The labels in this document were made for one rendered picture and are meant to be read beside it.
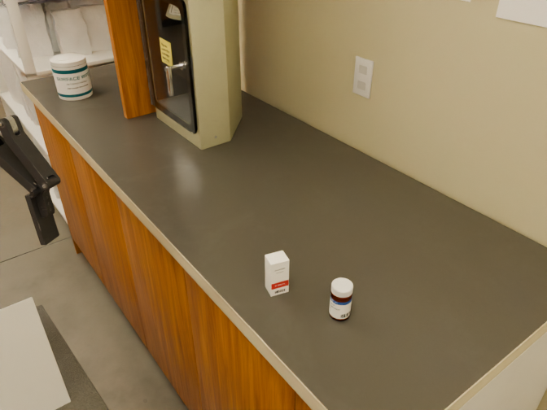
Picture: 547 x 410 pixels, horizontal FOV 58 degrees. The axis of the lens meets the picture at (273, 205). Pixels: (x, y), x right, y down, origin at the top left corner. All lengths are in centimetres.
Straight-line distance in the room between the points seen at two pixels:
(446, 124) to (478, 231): 30
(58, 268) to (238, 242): 170
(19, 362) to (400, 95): 113
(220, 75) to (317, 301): 80
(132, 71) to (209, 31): 43
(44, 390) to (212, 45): 101
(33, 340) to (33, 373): 7
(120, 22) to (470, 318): 136
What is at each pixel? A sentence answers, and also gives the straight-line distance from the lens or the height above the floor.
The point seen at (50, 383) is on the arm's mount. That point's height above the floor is 100.
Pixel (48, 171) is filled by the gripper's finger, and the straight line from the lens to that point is 68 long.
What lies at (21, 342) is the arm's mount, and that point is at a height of 111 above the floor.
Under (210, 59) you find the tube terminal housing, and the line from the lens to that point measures 151.
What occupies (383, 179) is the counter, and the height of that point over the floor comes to 94.
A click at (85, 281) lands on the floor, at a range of 263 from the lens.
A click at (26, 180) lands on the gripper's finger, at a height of 135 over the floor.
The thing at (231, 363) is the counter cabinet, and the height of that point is 68.
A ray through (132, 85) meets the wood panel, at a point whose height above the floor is 106.
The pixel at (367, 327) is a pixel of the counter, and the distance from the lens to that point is 100.
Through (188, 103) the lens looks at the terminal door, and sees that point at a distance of 155.
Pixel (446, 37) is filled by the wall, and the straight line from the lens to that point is 136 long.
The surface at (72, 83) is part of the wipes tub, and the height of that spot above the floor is 101.
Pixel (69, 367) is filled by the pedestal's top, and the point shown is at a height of 94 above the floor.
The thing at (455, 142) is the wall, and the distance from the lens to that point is 140.
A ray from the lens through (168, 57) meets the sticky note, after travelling 160.
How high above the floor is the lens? 166
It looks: 34 degrees down
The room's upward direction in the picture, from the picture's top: straight up
